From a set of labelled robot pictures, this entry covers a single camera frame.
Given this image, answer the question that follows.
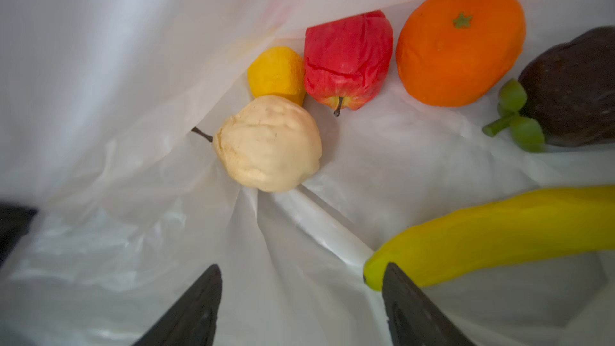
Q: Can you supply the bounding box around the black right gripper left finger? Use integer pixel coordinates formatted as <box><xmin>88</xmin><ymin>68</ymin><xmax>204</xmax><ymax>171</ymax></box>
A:
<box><xmin>135</xmin><ymin>264</ymin><xmax>223</xmax><ymax>346</ymax></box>

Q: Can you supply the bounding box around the dark purple mangosteen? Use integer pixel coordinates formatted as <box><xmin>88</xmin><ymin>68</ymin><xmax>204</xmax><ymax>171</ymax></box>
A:
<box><xmin>482</xmin><ymin>26</ymin><xmax>614</xmax><ymax>153</ymax></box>

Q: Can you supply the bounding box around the cream pear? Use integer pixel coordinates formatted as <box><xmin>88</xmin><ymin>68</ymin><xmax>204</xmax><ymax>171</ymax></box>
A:
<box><xmin>192</xmin><ymin>95</ymin><xmax>323</xmax><ymax>193</ymax></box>

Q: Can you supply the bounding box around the red apple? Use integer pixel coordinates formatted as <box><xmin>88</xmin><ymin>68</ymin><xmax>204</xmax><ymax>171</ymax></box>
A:
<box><xmin>304</xmin><ymin>11</ymin><xmax>393</xmax><ymax>116</ymax></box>

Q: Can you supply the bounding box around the orange fruit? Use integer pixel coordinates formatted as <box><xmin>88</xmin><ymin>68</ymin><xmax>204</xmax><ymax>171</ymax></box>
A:
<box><xmin>396</xmin><ymin>0</ymin><xmax>526</xmax><ymax>107</ymax></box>

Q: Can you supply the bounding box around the yellow lemon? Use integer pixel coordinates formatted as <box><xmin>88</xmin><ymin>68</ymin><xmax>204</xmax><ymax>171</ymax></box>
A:
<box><xmin>247</xmin><ymin>46</ymin><xmax>306</xmax><ymax>107</ymax></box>

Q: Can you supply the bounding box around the yellow banana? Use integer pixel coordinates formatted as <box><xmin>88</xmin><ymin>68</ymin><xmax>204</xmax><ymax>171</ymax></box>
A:
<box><xmin>363</xmin><ymin>186</ymin><xmax>614</xmax><ymax>291</ymax></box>

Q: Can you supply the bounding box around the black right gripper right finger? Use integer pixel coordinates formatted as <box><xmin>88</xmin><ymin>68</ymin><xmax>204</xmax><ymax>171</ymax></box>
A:
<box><xmin>382</xmin><ymin>263</ymin><xmax>474</xmax><ymax>346</ymax></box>

